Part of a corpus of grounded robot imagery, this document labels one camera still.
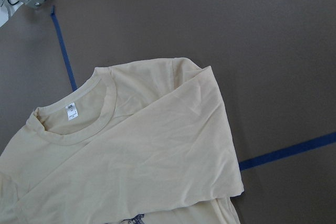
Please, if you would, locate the cream long-sleeve graphic shirt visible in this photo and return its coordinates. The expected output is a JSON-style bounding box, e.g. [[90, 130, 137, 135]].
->
[[1, 58, 244, 223]]

